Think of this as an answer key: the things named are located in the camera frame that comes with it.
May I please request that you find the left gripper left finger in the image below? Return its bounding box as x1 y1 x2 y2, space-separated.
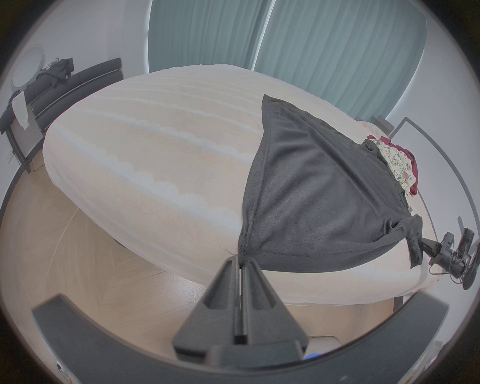
172 257 241 357

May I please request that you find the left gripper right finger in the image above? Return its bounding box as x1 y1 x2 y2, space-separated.
240 260 309 355

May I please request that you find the black T-shirt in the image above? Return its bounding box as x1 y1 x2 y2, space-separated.
238 94 424 272

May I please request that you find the bed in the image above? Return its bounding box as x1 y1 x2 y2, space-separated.
42 63 480 304

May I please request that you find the dark red garment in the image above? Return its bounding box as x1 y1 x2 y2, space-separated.
367 134 419 196

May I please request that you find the white printed pyjama top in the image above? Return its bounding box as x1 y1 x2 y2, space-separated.
376 140 415 194

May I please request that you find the pale pink pillow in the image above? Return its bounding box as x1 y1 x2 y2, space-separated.
354 119 391 137

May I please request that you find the blue-green curtain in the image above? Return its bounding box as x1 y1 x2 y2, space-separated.
148 0 272 74
255 0 428 122

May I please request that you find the black chest of drawers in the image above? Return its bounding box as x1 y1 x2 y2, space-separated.
30 57 124 130

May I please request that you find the white cloth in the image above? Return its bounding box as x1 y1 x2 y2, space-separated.
11 98 31 131

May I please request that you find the dark grey garment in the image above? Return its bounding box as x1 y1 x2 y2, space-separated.
37 57 75 88

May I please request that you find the round white mirror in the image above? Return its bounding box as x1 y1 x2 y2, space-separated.
11 44 45 91

